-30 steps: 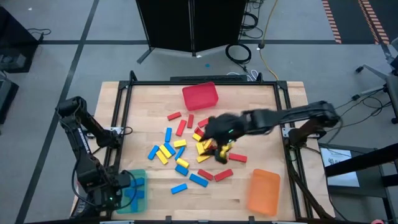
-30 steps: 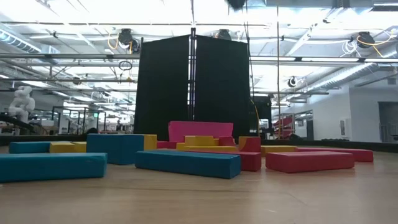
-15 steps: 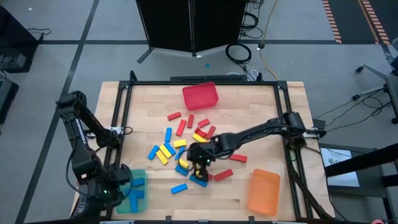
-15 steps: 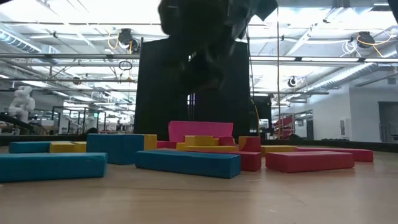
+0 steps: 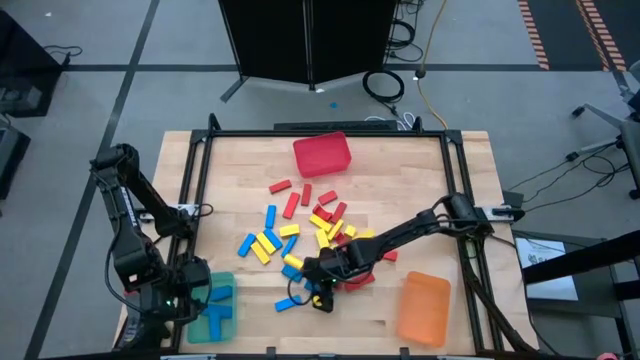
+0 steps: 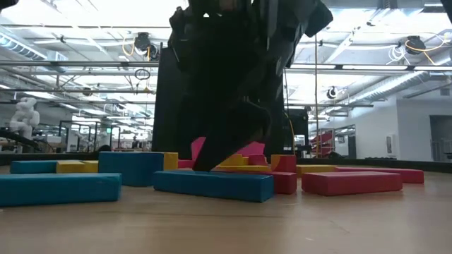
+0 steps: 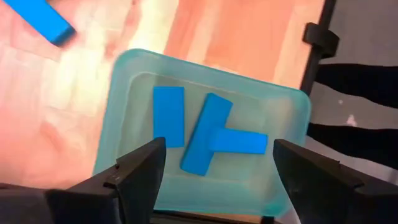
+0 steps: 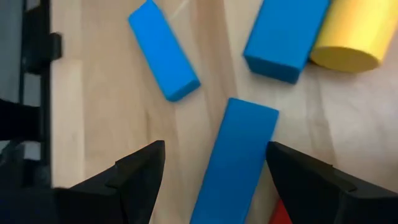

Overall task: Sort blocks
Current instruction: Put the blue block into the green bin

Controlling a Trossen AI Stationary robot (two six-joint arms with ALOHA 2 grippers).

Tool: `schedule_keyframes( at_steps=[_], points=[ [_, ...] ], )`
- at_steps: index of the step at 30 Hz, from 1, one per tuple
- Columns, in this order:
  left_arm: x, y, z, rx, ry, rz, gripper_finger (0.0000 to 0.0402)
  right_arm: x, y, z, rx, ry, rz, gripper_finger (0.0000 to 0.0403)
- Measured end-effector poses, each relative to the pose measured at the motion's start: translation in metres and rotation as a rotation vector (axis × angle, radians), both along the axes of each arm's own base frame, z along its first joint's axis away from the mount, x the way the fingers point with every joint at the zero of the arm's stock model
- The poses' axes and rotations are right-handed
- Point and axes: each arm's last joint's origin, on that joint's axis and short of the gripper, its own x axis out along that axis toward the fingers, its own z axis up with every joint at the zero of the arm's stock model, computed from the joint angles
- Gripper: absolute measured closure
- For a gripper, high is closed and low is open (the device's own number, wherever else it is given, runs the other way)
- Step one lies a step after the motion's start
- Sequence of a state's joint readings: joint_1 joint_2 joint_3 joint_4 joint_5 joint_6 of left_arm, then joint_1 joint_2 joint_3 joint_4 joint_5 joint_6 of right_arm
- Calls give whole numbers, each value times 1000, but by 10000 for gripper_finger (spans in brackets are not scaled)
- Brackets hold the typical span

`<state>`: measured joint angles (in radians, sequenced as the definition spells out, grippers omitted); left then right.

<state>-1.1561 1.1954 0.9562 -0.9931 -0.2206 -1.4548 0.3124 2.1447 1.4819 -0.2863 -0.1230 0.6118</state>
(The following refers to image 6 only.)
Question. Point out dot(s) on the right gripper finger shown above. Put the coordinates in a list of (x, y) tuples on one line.
[(236, 137)]

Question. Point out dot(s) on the red plastic bin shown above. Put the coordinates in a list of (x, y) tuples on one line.
[(252, 149)]

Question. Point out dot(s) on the small yellow wooden cube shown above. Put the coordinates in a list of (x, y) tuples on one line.
[(274, 162)]

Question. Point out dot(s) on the blue wooden block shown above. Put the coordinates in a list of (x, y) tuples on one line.
[(33, 167), (212, 185), (60, 188), (130, 169)]

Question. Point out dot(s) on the yellow wooden cylinder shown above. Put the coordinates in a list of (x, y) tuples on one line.
[(170, 161)]

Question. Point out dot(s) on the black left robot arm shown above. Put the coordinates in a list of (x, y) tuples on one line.
[(5, 3)]

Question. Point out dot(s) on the black background robot arm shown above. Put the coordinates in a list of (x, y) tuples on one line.
[(14, 135)]

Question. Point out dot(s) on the tall black cabinet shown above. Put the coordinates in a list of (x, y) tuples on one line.
[(300, 123)]

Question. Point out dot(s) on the red rack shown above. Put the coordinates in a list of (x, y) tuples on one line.
[(325, 139)]

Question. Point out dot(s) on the black white ceiling reel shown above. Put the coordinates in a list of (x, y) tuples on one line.
[(332, 92)]

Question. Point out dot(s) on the grey horizontal pipe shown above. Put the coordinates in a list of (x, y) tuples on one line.
[(70, 63)]

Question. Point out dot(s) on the grey door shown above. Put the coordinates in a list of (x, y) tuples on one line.
[(441, 137)]

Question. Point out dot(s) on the black metal frame cell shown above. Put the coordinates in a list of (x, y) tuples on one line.
[(88, 122)]

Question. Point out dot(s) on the white wall box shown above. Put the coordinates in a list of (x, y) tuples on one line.
[(391, 144)]

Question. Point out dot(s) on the silver air duct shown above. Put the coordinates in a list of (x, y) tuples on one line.
[(395, 84), (21, 47)]

